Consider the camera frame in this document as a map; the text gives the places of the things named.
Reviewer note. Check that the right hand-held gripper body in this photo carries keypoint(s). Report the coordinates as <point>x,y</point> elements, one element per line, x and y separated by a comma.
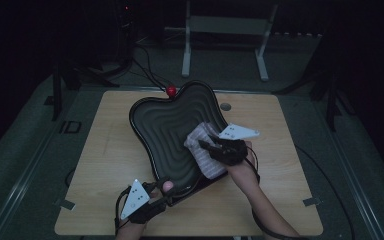
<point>236,132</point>

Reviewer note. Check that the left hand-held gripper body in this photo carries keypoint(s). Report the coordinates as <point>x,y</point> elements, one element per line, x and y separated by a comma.
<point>135,200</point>

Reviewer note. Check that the pink ball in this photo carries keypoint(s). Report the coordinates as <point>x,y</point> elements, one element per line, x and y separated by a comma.
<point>167,186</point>

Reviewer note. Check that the purple striped towel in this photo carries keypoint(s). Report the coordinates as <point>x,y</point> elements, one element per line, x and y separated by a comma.
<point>205,163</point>

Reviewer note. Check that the black wavy tray with stand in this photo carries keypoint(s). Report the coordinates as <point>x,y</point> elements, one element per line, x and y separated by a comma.
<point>163,133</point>

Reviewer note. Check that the red ball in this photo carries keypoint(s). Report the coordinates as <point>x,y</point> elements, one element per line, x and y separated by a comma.
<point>171,90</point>

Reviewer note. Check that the person's left hand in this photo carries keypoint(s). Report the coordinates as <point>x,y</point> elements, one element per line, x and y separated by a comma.
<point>130,232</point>

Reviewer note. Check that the person's right hand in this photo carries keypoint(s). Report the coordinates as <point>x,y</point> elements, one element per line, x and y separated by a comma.
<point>245,173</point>

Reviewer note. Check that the grey tape piece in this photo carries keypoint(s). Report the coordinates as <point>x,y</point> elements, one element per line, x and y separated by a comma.
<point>66,204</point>
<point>311,201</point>

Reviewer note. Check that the black floor stand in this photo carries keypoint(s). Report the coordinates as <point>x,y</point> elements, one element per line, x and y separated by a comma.
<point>57,96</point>
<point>330,106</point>

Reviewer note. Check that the white power strip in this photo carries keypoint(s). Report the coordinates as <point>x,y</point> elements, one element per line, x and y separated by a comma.
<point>296,34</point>

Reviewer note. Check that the dark equipment with red light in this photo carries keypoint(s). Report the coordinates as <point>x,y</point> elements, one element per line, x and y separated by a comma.
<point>125,20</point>

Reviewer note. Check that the black floor bracket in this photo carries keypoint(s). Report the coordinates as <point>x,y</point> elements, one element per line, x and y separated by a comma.
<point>62,127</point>

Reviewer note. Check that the white metal stand frame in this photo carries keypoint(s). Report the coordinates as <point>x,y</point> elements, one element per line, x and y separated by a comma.
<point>230,25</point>

